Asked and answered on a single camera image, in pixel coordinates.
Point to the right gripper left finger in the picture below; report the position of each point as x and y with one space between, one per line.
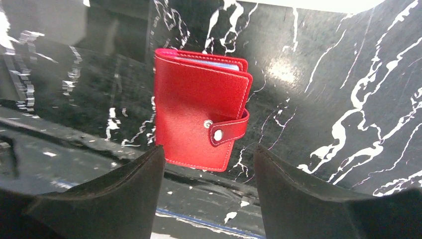
118 205

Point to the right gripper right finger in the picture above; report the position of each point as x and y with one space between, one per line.
297 205

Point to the red leather card holder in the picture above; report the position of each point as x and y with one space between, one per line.
200 107

